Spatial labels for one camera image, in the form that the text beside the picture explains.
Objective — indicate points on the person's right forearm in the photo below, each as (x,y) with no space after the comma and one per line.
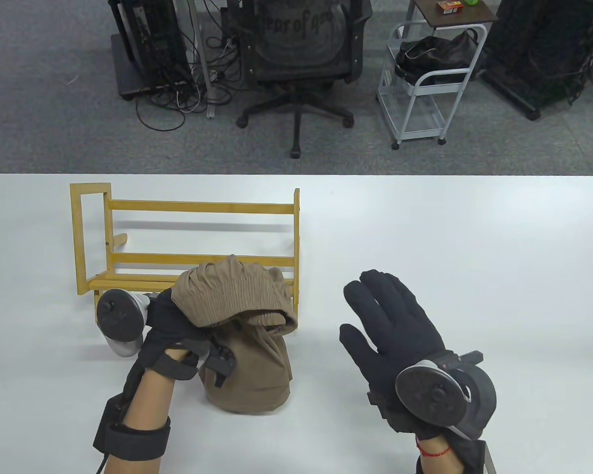
(435,465)

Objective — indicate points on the black office chair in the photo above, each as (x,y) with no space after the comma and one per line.
(296,98)

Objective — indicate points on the black mesh equipment rack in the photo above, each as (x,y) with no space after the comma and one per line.
(538,44)

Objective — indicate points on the white metal post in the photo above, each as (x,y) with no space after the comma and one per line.
(205,59)

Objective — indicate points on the black wheeled platform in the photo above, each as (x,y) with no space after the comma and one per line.
(123,69)

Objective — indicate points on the grey printed garment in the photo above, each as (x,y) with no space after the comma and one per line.
(296,39)

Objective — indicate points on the tan shorts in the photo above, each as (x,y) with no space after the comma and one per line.
(247,375)

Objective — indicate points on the wooden book rack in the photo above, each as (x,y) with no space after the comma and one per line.
(202,207)

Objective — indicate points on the person's left hand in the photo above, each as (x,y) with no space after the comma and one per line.
(168,331)

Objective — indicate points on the small red box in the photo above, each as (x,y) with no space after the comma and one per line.
(449,7)

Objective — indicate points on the brown side table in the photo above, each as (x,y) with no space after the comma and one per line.
(464,19)

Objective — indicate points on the person's right hand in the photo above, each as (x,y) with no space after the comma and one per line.
(390,326)

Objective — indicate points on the person's left forearm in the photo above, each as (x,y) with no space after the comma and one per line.
(148,395)

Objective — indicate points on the white rolling cart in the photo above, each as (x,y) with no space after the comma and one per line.
(435,90)

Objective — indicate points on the black bag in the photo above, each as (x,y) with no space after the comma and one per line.
(440,54)

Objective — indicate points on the black computer tower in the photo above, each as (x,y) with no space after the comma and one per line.
(148,44)

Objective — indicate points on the grey round left controller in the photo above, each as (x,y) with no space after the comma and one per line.
(118,313)

